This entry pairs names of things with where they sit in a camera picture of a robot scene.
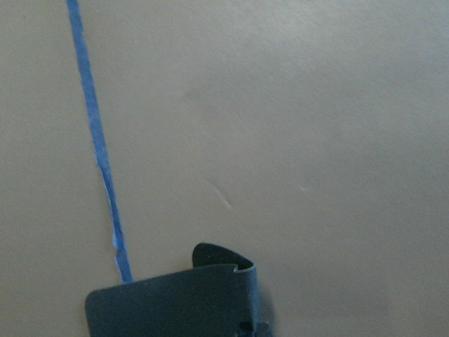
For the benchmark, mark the dark grey mouse pad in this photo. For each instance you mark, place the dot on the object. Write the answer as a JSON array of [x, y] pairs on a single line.
[[218, 297]]

